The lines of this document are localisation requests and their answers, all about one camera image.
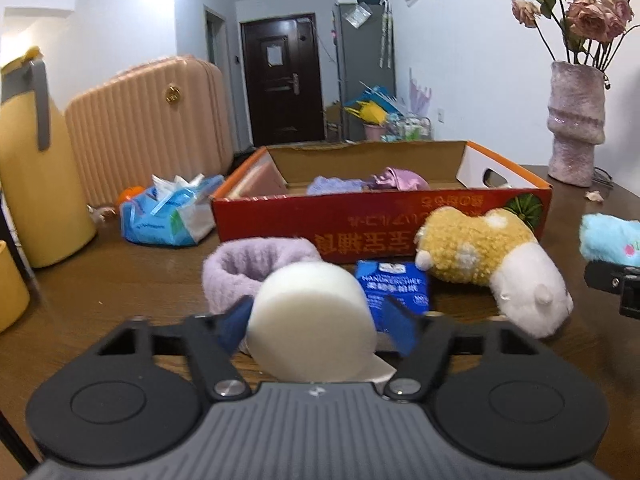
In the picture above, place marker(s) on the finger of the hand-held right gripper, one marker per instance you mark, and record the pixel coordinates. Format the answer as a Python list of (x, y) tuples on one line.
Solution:
[(631, 295), (605, 276)]

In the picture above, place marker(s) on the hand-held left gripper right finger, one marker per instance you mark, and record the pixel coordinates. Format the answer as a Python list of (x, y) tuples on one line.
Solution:
[(402, 327)]

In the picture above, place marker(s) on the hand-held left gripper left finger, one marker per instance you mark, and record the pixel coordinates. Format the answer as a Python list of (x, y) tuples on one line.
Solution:
[(235, 325)]

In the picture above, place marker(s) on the light blue plush toy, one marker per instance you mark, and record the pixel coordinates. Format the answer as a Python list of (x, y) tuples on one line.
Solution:
[(610, 240)]

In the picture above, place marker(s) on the blue handkerchief tissue packet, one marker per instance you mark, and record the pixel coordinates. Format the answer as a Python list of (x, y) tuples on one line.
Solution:
[(395, 280)]

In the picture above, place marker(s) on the purple fluffy headband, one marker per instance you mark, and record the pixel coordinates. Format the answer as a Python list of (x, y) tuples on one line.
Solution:
[(225, 275)]

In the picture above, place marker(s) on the white round sponge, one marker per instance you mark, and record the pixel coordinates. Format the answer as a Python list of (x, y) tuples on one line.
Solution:
[(310, 320)]

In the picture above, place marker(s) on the yellow and white plush toy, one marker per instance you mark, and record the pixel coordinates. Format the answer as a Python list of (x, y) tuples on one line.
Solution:
[(475, 245)]

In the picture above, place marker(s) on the orange cardboard box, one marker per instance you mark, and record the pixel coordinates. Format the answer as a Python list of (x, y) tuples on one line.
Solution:
[(350, 225)]

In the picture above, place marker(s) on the two-tone pink sponge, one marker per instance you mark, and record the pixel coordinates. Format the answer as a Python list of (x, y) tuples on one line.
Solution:
[(262, 180)]

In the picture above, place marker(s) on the pink satin cloth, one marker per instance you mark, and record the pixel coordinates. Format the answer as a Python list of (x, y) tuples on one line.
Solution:
[(402, 179)]

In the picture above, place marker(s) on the blue tissue pack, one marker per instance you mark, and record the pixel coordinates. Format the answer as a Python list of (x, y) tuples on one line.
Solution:
[(155, 220)]

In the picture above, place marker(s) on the pink textured vase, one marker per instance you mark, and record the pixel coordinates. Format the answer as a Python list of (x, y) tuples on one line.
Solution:
[(575, 125)]

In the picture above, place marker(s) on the orange fruit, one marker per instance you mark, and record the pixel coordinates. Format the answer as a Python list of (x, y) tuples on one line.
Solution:
[(131, 195)]

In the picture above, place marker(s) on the small snack packet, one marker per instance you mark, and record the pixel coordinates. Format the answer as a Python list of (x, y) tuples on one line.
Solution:
[(102, 212)]

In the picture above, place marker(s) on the pink bucket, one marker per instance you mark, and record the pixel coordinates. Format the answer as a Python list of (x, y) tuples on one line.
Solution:
[(374, 132)]

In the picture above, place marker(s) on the storage cart with bottles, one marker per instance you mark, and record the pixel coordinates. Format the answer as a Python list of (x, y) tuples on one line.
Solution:
[(410, 129)]

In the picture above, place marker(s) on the pink ribbed suitcase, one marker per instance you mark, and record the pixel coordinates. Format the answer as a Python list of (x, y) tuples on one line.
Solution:
[(140, 135)]

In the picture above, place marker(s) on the brown cardboard box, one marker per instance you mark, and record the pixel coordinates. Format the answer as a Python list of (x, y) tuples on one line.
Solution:
[(334, 122)]

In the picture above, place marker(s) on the yellow plastic item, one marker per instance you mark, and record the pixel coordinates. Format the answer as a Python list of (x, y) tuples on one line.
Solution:
[(370, 112)]

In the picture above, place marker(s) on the dark brown door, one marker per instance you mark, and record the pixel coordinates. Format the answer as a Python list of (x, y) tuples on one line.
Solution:
[(280, 105)]

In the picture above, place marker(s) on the yellow container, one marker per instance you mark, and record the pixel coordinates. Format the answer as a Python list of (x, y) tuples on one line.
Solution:
[(10, 290)]

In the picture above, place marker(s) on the blue paper bag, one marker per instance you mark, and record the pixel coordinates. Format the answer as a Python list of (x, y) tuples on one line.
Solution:
[(382, 97)]

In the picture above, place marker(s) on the purple winged decoration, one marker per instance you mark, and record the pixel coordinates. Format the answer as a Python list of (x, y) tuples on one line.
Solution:
[(420, 95)]

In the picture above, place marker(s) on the yellow thermos jug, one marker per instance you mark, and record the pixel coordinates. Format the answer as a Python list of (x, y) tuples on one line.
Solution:
[(40, 185)]

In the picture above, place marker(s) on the dried roses bouquet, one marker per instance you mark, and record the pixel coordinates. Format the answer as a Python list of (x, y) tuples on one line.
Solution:
[(592, 12)]

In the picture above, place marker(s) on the grey refrigerator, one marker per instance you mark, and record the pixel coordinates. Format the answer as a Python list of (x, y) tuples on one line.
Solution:
[(362, 60)]

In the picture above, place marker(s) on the paper note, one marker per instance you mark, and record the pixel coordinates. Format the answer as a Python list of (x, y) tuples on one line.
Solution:
[(272, 56)]

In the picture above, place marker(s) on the folded umbrella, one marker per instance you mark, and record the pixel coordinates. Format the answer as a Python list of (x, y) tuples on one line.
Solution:
[(385, 35)]

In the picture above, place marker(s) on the clear plastic bag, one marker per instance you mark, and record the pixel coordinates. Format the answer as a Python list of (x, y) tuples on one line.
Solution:
[(357, 15)]

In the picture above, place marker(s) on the grey door frame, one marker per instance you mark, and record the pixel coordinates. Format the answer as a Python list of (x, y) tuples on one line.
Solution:
[(212, 50)]

